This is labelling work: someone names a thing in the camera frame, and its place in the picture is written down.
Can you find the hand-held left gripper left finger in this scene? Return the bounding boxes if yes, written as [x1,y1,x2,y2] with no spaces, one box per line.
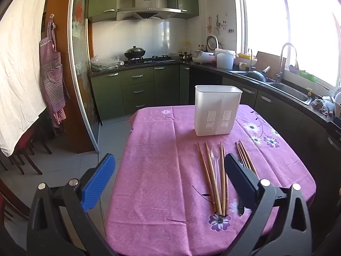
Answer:
[27,153,118,256]

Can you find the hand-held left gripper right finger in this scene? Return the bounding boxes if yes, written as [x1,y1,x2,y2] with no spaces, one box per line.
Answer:
[221,153,313,256]

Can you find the light wooden chopstick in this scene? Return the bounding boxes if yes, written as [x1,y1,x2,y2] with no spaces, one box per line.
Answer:
[197,143,217,212]
[220,142,226,217]
[205,142,222,216]

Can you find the white slotted plastic utensil holder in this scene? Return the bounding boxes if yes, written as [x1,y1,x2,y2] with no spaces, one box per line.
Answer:
[194,85,243,137]

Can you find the clear plastic spoon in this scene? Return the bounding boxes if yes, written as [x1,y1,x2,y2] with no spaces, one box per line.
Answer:
[210,146,223,200]

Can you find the pink floral tablecloth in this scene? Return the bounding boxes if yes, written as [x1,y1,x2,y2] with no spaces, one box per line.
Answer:
[105,105,317,256]

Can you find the brown wooden partition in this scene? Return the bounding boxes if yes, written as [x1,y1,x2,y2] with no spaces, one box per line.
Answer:
[44,0,94,154]

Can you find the dark red wooden chair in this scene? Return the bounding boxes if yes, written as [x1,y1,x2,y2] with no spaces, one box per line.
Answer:
[0,125,52,176]

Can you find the steel kitchen sink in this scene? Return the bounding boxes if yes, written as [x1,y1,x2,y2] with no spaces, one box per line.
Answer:
[229,69,313,104]

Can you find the black frying pan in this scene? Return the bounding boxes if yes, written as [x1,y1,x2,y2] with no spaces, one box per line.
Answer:
[243,66,271,83]

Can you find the pile of dishware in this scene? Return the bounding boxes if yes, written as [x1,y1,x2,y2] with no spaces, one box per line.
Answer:
[312,96,336,116]

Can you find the black kitchen countertop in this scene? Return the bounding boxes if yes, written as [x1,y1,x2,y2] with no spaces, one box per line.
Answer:
[90,59,341,123]

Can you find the sliding glass door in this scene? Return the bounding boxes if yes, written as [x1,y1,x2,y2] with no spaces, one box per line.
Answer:
[68,0,103,152]

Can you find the pink checkered apron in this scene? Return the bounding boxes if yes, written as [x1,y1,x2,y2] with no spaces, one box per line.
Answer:
[39,13,70,128]

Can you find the white plastic bucket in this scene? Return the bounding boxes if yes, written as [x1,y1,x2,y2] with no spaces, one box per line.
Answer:
[214,48,236,69]

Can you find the green base cabinets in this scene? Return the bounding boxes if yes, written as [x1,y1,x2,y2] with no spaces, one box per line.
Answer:
[90,64,191,120]

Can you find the steel kitchen faucet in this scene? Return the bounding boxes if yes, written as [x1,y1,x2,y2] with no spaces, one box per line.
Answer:
[276,43,299,84]

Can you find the plastic bag of greens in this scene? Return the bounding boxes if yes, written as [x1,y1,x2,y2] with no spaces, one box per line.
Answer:
[90,55,125,71]

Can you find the wooden cutting board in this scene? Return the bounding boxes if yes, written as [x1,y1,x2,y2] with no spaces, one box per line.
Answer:
[256,51,287,71]

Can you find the green plastic container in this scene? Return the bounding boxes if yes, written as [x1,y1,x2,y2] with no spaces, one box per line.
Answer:
[300,71,317,82]

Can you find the white rice cooker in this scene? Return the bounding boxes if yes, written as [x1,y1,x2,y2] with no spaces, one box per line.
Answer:
[192,49,217,65]

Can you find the white hanging cloth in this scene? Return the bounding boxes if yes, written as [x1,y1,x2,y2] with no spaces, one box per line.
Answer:
[0,0,54,157]

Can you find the black wok with lid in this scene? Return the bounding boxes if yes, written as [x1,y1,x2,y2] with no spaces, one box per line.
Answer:
[124,46,146,59]

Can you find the black gas stove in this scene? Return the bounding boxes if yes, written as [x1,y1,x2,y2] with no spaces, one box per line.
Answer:
[125,55,172,65]

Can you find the kitchen window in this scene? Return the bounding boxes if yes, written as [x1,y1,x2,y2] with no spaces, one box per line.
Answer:
[234,0,341,88]

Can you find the steel range hood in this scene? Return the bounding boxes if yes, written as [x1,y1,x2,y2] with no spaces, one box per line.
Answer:
[116,0,182,22]

